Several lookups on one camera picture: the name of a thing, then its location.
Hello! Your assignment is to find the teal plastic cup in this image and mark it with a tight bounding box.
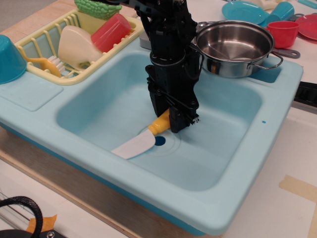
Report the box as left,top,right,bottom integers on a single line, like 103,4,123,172
259,1,295,27

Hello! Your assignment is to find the teal plastic plate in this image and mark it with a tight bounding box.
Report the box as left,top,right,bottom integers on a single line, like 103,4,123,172
221,1,269,25

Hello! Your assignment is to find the yellow handled toy knife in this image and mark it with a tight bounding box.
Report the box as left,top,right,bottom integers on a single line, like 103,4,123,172
111,109,170,160

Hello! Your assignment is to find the cream plastic pitcher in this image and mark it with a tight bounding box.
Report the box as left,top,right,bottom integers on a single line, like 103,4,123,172
58,25,103,71

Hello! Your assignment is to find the red plastic cup on table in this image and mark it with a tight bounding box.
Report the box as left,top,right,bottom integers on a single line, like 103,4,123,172
266,21,299,49

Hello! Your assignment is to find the grey utensil handle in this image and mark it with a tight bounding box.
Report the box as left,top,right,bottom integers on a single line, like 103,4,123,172
273,48,301,59

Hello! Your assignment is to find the teal plastic bowl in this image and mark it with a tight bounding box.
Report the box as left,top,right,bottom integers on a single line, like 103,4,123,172
0,35,27,84

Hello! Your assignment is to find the grey toy faucet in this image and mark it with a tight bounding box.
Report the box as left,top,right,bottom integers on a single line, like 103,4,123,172
139,32,152,50

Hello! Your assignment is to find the beige masking tape strip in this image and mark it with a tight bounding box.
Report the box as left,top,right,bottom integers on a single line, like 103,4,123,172
279,175,317,238

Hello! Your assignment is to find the black braided cable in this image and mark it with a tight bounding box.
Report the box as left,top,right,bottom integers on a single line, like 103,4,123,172
0,196,44,236

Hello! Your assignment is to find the red plastic plate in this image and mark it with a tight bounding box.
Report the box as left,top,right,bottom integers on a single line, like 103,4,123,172
295,14,317,40

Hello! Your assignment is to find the red plastic cup in rack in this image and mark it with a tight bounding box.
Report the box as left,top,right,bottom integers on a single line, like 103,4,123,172
91,13,132,53

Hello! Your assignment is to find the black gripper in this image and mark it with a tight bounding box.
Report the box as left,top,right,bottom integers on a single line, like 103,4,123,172
146,49,201,133

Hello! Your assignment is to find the yellow dish drying rack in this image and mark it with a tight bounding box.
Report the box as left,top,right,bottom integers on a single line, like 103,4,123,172
15,8,144,85

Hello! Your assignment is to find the light blue toy sink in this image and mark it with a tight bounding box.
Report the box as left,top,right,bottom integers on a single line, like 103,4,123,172
0,42,303,235

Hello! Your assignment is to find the green bumpy toy vegetable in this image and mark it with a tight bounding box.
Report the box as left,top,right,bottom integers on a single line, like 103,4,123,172
74,0,122,20

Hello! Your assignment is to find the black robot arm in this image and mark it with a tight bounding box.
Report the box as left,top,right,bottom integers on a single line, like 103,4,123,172
104,0,202,133

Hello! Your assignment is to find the black rail at right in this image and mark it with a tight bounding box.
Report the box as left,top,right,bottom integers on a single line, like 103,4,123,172
294,81,317,108

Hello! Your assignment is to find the stainless steel pot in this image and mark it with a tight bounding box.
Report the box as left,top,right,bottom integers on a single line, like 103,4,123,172
194,20,283,78

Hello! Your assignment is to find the orange dish brush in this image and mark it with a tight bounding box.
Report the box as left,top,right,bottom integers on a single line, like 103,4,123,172
18,47,65,77

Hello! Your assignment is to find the orange tape piece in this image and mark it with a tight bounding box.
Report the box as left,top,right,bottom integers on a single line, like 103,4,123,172
26,215,57,233

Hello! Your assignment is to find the cream toy item top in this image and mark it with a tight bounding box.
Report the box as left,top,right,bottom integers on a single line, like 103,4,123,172
249,0,282,10

